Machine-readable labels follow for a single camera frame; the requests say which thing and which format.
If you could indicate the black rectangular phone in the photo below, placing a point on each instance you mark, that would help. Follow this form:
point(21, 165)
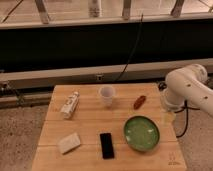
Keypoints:
point(106, 146)

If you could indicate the reddish brown sausage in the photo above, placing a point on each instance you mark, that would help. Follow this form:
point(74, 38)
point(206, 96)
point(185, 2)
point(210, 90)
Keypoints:
point(139, 102)

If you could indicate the green round plate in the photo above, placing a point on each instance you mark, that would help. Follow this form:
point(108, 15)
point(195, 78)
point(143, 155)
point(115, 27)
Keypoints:
point(141, 133)

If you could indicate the pale translucent gripper body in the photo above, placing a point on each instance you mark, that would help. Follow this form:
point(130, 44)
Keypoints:
point(167, 117)

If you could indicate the white labelled tube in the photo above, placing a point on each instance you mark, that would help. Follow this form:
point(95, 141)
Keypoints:
point(69, 107)

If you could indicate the white sponge block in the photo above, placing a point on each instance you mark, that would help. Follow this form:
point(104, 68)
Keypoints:
point(68, 143)

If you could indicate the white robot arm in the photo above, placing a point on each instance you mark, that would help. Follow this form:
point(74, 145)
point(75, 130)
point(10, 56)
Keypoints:
point(187, 83)

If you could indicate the light wooden table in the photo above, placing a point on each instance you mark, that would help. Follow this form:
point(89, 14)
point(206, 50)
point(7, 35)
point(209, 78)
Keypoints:
point(91, 118)

